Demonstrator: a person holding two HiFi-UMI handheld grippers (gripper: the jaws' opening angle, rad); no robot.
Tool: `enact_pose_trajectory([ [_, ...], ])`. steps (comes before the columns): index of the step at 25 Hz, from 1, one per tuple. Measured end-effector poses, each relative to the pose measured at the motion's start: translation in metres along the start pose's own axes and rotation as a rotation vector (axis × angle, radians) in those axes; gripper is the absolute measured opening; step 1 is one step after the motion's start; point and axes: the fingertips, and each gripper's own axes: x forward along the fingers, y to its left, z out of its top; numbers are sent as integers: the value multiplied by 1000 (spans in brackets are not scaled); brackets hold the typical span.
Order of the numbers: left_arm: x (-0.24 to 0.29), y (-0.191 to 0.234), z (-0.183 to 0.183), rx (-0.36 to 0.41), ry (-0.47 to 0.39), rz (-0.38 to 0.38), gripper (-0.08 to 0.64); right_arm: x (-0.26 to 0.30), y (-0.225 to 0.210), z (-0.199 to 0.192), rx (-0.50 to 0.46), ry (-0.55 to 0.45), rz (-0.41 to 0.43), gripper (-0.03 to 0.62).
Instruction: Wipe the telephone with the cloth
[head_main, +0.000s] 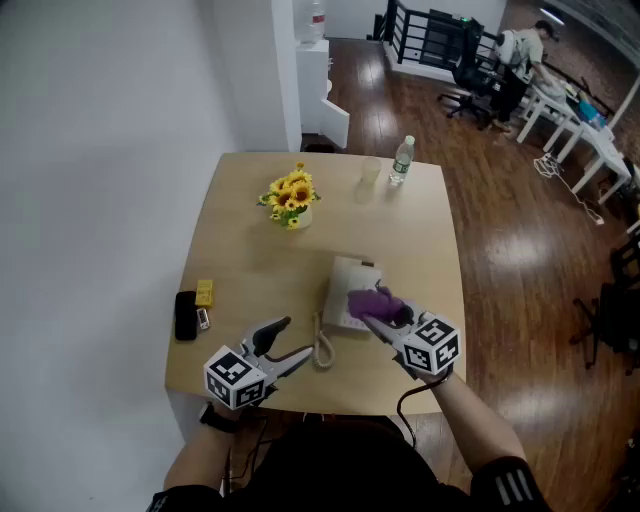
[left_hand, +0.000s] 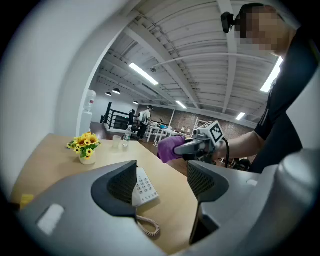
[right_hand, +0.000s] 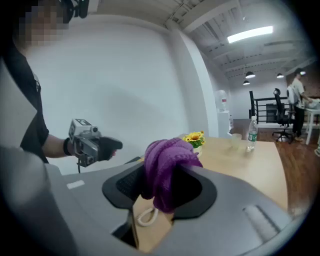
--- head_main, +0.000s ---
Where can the clear water jug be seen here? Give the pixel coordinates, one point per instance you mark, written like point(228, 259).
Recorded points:
point(314, 22)

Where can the clear plastic cup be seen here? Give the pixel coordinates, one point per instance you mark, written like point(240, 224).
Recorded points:
point(371, 171)

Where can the small white table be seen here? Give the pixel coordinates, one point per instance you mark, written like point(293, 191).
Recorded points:
point(547, 102)

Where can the small white device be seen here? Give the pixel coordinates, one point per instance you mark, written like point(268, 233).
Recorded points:
point(203, 319)

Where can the blue bag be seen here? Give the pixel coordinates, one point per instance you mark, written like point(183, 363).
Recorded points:
point(592, 115)

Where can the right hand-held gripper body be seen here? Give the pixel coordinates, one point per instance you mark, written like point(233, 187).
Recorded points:
point(430, 347)

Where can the white water dispenser cabinet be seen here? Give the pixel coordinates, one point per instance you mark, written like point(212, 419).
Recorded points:
point(312, 85)

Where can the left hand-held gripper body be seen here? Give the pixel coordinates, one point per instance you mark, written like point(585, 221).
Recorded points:
point(232, 375)

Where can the clear plastic water bottle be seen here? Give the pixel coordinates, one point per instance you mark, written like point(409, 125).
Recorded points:
point(401, 165)

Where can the black metal railing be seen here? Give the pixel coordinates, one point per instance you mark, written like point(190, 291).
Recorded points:
point(415, 35)

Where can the black glasses case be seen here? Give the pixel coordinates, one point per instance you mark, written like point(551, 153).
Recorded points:
point(185, 315)

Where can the person's left forearm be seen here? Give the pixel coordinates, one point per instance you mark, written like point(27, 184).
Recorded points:
point(200, 455)

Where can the black office chair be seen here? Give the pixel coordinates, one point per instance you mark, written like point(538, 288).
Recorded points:
point(470, 75)

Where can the black wristband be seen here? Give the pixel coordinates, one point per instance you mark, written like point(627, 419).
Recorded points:
point(220, 422)

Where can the person's black shirt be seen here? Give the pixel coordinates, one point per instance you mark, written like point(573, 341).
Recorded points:
point(340, 475)

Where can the sunflower bouquet in white pot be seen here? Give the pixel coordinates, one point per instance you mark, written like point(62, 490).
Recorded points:
point(292, 195)

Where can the black swivel chair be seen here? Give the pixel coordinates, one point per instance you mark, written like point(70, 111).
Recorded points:
point(617, 315)

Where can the purple cloth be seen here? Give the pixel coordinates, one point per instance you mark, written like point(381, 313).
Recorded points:
point(372, 302)

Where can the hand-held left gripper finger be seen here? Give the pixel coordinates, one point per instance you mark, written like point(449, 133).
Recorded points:
point(290, 361)
point(267, 332)

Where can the long white table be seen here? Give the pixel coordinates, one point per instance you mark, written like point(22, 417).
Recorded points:
point(605, 145)

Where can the small yellow box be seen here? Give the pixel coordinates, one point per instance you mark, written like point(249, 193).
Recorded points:
point(204, 293)

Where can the person's right forearm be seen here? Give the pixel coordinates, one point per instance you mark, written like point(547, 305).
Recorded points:
point(475, 425)

